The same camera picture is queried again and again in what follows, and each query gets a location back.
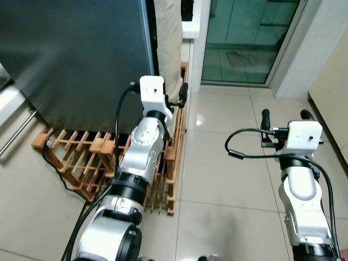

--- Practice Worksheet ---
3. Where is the large beige fridge cover cloth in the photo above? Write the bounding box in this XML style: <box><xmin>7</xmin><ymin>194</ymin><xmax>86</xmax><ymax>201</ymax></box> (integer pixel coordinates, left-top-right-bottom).
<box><xmin>153</xmin><ymin>0</ymin><xmax>184</xmax><ymax>100</ymax></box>

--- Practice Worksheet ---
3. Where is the dark grey fridge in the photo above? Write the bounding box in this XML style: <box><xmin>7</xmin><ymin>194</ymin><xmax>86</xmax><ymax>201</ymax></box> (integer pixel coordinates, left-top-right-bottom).
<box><xmin>0</xmin><ymin>0</ymin><xmax>160</xmax><ymax>135</ymax></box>

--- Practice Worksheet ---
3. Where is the tall beige cabinet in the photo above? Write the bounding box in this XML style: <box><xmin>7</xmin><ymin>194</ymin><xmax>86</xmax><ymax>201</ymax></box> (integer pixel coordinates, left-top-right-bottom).
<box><xmin>308</xmin><ymin>33</ymin><xmax>348</xmax><ymax>166</ymax></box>

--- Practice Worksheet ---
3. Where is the narrow white countertop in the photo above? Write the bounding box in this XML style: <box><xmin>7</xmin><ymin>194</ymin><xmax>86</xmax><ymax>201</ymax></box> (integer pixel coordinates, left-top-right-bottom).
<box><xmin>182</xmin><ymin>21</ymin><xmax>197</xmax><ymax>40</ymax></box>

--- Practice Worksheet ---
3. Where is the green glass door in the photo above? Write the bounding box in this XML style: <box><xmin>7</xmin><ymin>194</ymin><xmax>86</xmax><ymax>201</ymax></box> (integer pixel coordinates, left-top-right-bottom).
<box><xmin>201</xmin><ymin>0</ymin><xmax>303</xmax><ymax>86</ymax></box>

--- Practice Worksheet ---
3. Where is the black kitchen appliance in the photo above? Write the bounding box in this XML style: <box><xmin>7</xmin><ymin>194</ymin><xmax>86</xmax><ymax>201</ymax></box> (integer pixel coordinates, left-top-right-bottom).
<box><xmin>181</xmin><ymin>0</ymin><xmax>195</xmax><ymax>22</ymax></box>

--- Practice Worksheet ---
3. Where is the wooden wine rack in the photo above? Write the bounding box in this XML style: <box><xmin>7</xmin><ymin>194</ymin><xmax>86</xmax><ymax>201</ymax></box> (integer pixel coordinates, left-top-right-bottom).
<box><xmin>31</xmin><ymin>61</ymin><xmax>190</xmax><ymax>216</ymax></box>

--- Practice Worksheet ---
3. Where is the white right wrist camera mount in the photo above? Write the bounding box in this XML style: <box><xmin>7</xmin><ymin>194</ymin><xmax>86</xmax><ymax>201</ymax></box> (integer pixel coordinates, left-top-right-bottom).
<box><xmin>287</xmin><ymin>120</ymin><xmax>324</xmax><ymax>153</ymax></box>

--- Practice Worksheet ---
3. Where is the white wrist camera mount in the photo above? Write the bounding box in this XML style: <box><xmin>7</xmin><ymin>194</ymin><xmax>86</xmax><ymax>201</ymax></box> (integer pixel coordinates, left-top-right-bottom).
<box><xmin>287</xmin><ymin>120</ymin><xmax>324</xmax><ymax>153</ymax></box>
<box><xmin>139</xmin><ymin>76</ymin><xmax>175</xmax><ymax>129</ymax></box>

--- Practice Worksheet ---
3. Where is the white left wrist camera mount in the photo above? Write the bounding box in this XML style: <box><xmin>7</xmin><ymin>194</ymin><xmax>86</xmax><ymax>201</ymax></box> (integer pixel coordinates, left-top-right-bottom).
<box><xmin>139</xmin><ymin>76</ymin><xmax>175</xmax><ymax>129</ymax></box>

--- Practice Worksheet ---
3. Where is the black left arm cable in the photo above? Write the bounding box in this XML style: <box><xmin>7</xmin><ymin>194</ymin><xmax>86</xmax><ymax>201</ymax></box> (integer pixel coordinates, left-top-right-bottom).
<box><xmin>64</xmin><ymin>82</ymin><xmax>141</xmax><ymax>261</ymax></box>

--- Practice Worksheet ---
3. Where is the black fridge power cord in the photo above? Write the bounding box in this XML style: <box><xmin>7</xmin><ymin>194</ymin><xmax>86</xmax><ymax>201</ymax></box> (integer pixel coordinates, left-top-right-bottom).
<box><xmin>42</xmin><ymin>144</ymin><xmax>90</xmax><ymax>203</ymax></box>

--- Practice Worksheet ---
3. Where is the silver cabinet handle bar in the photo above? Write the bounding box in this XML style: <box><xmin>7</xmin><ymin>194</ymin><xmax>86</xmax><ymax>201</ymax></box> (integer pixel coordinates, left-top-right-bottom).
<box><xmin>0</xmin><ymin>110</ymin><xmax>39</xmax><ymax>157</ymax></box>

